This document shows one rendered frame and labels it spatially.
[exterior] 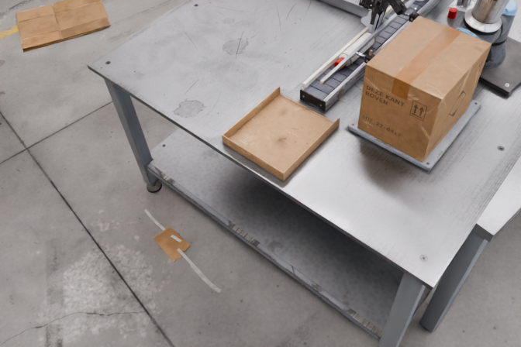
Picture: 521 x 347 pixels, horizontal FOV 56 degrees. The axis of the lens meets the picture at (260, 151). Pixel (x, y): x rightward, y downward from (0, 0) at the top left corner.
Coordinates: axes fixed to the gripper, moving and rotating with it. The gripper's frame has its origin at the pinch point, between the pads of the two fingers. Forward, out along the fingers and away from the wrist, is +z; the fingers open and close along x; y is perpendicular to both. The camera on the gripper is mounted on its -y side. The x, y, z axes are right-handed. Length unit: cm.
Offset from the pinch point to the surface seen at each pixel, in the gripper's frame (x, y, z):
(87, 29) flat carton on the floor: -29, 223, 86
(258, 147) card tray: 57, 3, 30
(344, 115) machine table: 29.0, -11.3, 20.6
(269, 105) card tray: 40.5, 12.3, 24.3
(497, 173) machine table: 22, -62, 18
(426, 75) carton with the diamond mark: 37, -35, -7
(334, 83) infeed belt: 24.2, -2.0, 13.5
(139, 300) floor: 74, 38, 126
